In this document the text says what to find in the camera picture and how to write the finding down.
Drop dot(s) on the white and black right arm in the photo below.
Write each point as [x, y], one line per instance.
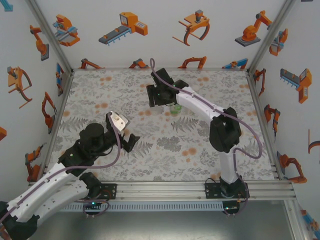
[200, 105]

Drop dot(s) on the wide aluminium base rail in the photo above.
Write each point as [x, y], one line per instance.
[160, 190]

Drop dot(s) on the floral patterned table cover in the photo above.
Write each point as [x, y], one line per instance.
[160, 162]

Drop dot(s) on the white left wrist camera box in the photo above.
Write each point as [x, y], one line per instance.
[118, 121]

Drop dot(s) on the green-lit control board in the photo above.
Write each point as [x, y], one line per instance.
[93, 203]
[231, 207]

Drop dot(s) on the aluminium table edge rail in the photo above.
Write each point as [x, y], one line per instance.
[257, 100]
[63, 100]

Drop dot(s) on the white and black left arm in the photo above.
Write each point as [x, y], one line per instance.
[62, 195]

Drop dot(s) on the aluminium frame post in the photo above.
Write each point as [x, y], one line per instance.
[297, 225]
[269, 37]
[52, 37]

